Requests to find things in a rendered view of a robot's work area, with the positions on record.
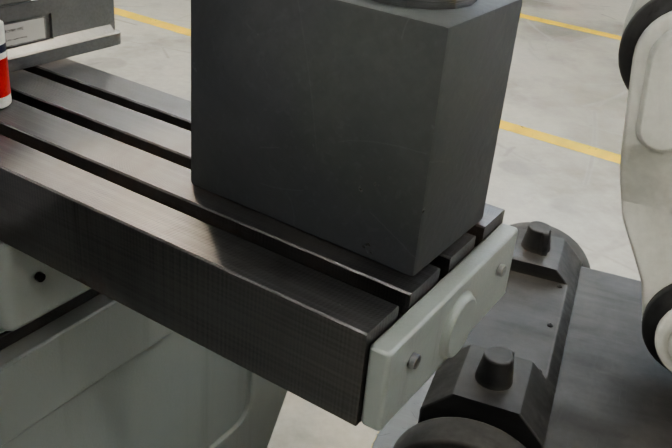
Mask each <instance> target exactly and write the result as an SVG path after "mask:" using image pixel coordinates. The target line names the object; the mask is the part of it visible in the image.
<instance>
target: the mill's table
mask: <svg viewBox="0 0 672 448"><path fill-rule="evenodd" d="M9 76H10V86H11V97H12V102H11V104H10V105H9V106H7V107H5V108H3V109H0V241H2V242H4V243H6V244H8V245H10V246H12V247H14V248H15V249H17V250H19V251H21V252H23V253H25V254H27V255H29V256H31V257H33V258H35V259H36V260H38V261H40V262H42V263H44V264H46V265H48V266H50V267H52V268H54V269H56V270H58V271H59V272H61V273H63V274H65V275H67V276H69V277H71V278H73V279H75V280H77V281H79V282H80V283H82V284H84V285H86V286H88V287H90V288H92V289H94V290H96V291H98V292H100V293H102V294H103V295H105V296H107V297H109V298H111V299H113V300H115V301H117V302H119V303H121V304H123V305H124V306H126V307H128V308H130V309H132V310H134V311H136V312H138V313H140V314H142V315H144V316H146V317H147V318H149V319H151V320H153V321H155V322H157V323H159V324H161V325H163V326H165V327H167V328H168V329H170V330H172V331H174V332H176V333H178V334H180V335H182V336H184V337H186V338H188V339H190V340H191V341H193V342H195V343H197V344H199V345H201V346H203V347H205V348H207V349H209V350H211V351H212V352H214V353H216V354H218V355H220V356H222V357H224V358H226V359H228V360H230V361H232V362H234V363H235V364H237V365H239V366H241V367H243V368H245V369H247V370H249V371H251V372H253V373H255V374H257V375H258V376H260V377H262V378H264V379H266V380H268V381H270V382H272V383H274V384H276V385H278V386H279V387H281V388H283V389H285V390H287V391H289V392H291V393H293V394H295V395H297V396H299V397H301V398H302V399H304V400H306V401H308V402H310V403H312V404H314V405H316V406H318V407H320V408H322V409H323V410H325V411H327V412H329V413H331V414H333V415H335V416H337V417H339V418H341V419H343V420H345V421H346V422H348V423H350V424H352V425H354V426H357V425H358V424H359V423H360V422H361V421H362V423H363V424H364V425H366V426H368V427H370V428H372V429H374V430H376V431H380V430H382V429H383V428H384V426H385V425H386V424H387V423H388V422H389V421H390V420H391V419H392V418H393V417H394V416H395V414H396V413H397V412H398V411H399V410H400V409H401V408H402V407H403V406H404V405H405V404H406V403H407V402H408V401H409V399H410V398H411V397H412V396H413V395H414V394H415V393H416V392H417V391H418V390H419V389H420V388H421V387H422V385H423V384H424V383H425V382H426V381H427V380H428V379H429V378H430V377H431V376H432V375H433V374H434V373H435V372H436V370H437V369H438V368H439V367H440V366H441V365H442V364H443V363H444V362H445V361H446V360H447V359H448V358H452V357H454V356H455V355H456V354H457V353H458V352H459V351H460V349H461V348H462V346H463V345H464V343H465V341H466V339H467V337H468V335H469V333H470V331H471V330H472V329H473V328H474V327H475V326H476V325H477V324H478V322H479V321H480V320H481V319H482V318H483V317H484V316H485V315H486V314H487V312H488V311H489V310H490V309H491V308H492V307H493V306H494V305H495V304H496V302H497V301H498V300H499V299H500V298H501V297H502V296H503V295H504V294H505V291H506V286H507V282H508V277H509V272H510V267H511V262H512V258H513V253H514V248H515V243H516V238H517V234H518V230H517V228H515V227H513V226H510V225H507V224H504V223H502V222H503V217H504V212H505V210H504V209H502V208H499V207H496V206H493V205H490V204H487V203H485V208H484V213H483V218H482V219H481V220H480V221H479V222H478V223H477V224H475V225H474V226H473V227H472V228H471V229H470V230H468V231H467V232H466V233H465V234H464V235H462V236H461V237H460V238H459V239H458V240H456V241H455V242H454V243H453V244H452V245H450V246H449V247H448V248H447V249H446V250H444V251H443V252H442V253H441V254H440V255H438V256H437V257H436V258H435V259H434V260H432V261H431V262H430V263H429V264H428V265H426V266H425V267H424V268H423V269H422V270H420V271H419V272H418V273H417V274H416V275H415V276H409V275H406V274H404V273H402V272H399V271H397V270H395V269H392V268H390V267H387V266H385V265H383V264H380V263H378V262H376V261H373V260H371V259H368V258H366V257H364V256H361V255H359V254H357V253H354V252H352V251H349V250H347V249H345V248H342V247H340V246H338V245H335V244H333V243H330V242H328V241H326V240H323V239H321V238H319V237H316V236H314V235H311V234H309V233H307V232H304V231H302V230H300V229H297V228H295V227H292V226H290V225H288V224H285V223H283V222H281V221H278V220H276V219H273V218H271V217H269V216H266V215H264V214H262V213H259V212H257V211H254V210H252V209H250V208H247V207H245V206H243V205H240V204H238V203H235V202H233V201H231V200H228V199H226V198H224V197H221V196H219V195H217V194H214V193H212V192H209V191H207V190H205V189H202V188H200V187H198V186H195V185H193V184H192V182H191V101H189V100H186V99H183V98H180V97H177V96H174V95H171V94H168V93H165V92H163V91H160V90H157V89H154V88H151V87H148V86H145V85H142V84H139V83H136V82H134V81H131V80H128V79H125V78H122V77H119V76H116V75H113V74H110V73H107V72H105V71H102V70H99V69H96V68H93V67H90V66H87V65H84V64H81V63H78V62H76V61H73V60H70V59H67V58H65V59H61V60H57V61H53V62H49V63H45V64H41V65H37V66H33V67H29V68H25V69H21V70H18V71H14V72H10V73H9Z"/></svg>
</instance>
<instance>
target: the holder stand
mask: <svg viewBox="0 0 672 448"><path fill-rule="evenodd" d="M521 7H522V0H191V182H192V184H193V185H195V186H198V187H200V188H202V189H205V190H207V191H209V192H212V193H214V194H217V195H219V196H221V197H224V198H226V199H228V200H231V201H233V202H235V203H238V204H240V205H243V206H245V207H247V208H250V209H252V210H254V211H257V212H259V213H262V214H264V215H266V216H269V217H271V218H273V219H276V220H278V221H281V222H283V223H285V224H288V225H290V226H292V227H295V228H297V229H300V230H302V231H304V232H307V233H309V234H311V235H314V236H316V237H319V238H321V239H323V240H326V241H328V242H330V243H333V244H335V245H338V246H340V247H342V248H345V249H347V250H349V251H352V252H354V253H357V254H359V255H361V256H364V257H366V258H368V259H371V260H373V261H376V262H378V263H380V264H383V265H385V266H387V267H390V268H392V269H395V270H397V271H399V272H402V273H404V274H406V275H409V276H415V275H416V274H417V273H418V272H419V271H420V270H422V269H423V268H424V267H425V266H426V265H428V264H429V263H430V262H431V261H432V260H434V259H435V258H436V257H437V256H438V255H440V254H441V253H442V252H443V251H444V250H446V249H447V248H448V247H449V246H450V245H452V244H453V243H454V242H455V241H456V240H458V239H459V238H460V237H461V236H462V235H464V234H465V233H466V232H467V231H468V230H470V229H471V228H472V227H473V226H474V225H475V224H477V223H478V222H479V221H480V220H481V219H482V218H483V213H484V208H485V202H486V197H487V191H488V186H489V181H490V175H491V170H492V164H493V159H494V154H495V148H496V143H497V137H498V132H499V126H500V121H501V116H502V110H503V105H504V99H505V94H506V88H507V83H508V78H509V72H510V67H511V61H512V56H513V50H514V45H515V40H516V34H517V29H518V23H519V18H520V12H521Z"/></svg>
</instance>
